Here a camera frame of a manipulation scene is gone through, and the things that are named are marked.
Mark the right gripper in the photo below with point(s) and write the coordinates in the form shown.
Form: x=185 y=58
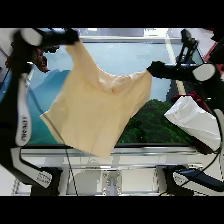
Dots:
x=161 y=70

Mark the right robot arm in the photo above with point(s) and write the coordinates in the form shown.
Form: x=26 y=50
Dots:
x=213 y=83

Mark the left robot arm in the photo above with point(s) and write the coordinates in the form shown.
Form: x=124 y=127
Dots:
x=13 y=100

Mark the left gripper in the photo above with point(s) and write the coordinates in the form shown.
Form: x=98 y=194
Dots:
x=71 y=36

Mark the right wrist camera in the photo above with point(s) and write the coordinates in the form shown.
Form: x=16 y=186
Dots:
x=187 y=45

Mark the red garment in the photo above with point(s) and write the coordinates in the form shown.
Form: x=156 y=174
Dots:
x=201 y=99

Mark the white garment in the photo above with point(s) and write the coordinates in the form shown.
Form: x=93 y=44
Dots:
x=196 y=121

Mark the silver frame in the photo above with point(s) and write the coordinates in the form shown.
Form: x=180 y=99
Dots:
x=133 y=155

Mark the beige T-shirt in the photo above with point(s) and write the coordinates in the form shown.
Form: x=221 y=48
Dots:
x=96 y=110

